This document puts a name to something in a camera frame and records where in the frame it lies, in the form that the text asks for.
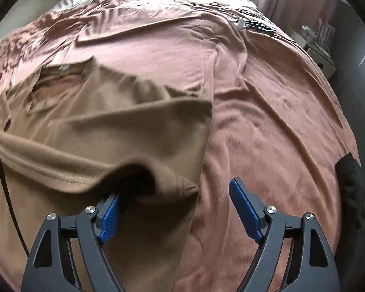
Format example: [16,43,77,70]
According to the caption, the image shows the white bedside cabinet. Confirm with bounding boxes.
[295,18,336,80]

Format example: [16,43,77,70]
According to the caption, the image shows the rust pink bed sheet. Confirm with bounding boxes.
[0,0,357,291]

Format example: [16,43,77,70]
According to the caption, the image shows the brown cat print t-shirt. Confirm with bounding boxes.
[0,59,212,291]

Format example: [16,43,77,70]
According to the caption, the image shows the black cables on bed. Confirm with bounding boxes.
[191,4,296,42]

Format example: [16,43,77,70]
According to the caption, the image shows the dark wardrobe doors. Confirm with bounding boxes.
[330,0,365,166]

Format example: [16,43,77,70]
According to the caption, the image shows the black garment at bedside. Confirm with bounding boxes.
[335,152,365,230]

